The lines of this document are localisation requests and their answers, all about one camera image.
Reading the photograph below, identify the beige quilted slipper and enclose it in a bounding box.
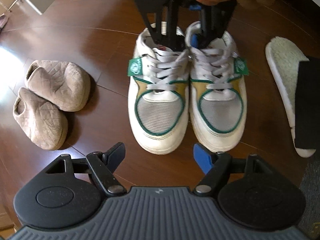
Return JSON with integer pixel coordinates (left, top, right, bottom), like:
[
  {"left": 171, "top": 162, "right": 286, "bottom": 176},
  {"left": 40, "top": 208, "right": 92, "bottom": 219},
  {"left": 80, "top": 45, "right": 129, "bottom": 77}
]
[
  {"left": 25, "top": 60, "right": 91, "bottom": 112},
  {"left": 12, "top": 87, "right": 68, "bottom": 151}
]

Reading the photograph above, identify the white green sneaker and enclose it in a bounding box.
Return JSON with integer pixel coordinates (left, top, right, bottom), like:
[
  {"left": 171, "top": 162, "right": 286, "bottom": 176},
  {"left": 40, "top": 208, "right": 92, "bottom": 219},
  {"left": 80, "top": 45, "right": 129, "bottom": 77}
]
[
  {"left": 185, "top": 22, "right": 248, "bottom": 152},
  {"left": 127, "top": 29, "right": 190, "bottom": 155}
]

